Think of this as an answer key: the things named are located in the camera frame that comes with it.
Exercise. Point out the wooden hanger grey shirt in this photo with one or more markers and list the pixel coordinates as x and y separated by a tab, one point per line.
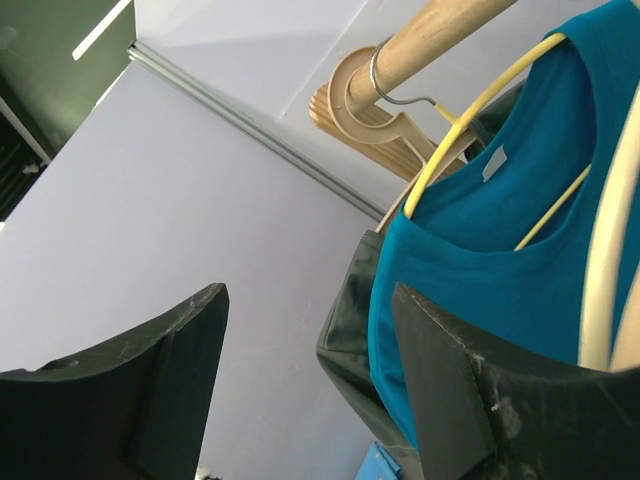
399	127

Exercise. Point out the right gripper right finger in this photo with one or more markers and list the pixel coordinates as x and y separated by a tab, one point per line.
484	408

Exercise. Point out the wooden clothes rack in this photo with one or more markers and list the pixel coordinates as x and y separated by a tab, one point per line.
438	27

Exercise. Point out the grey t shirt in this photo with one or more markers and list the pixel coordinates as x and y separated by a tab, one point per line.
342	346

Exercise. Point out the blue t shirt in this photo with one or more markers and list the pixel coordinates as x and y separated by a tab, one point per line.
503	242

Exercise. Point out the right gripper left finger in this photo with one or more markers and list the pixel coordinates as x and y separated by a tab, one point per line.
132	407

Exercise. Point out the blue patterned cloth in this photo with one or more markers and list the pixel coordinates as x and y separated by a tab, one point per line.
378	464

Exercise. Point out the wooden hanger blue shirt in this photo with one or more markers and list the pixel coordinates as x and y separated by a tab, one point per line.
467	122

